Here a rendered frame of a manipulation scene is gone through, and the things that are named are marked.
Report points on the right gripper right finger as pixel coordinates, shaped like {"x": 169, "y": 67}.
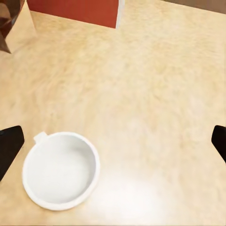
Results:
{"x": 219, "y": 140}

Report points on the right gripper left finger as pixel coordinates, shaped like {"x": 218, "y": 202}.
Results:
{"x": 11, "y": 141}

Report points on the water glass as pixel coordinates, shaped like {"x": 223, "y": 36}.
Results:
{"x": 16, "y": 25}

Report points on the countertop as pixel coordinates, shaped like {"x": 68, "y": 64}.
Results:
{"x": 148, "y": 95}

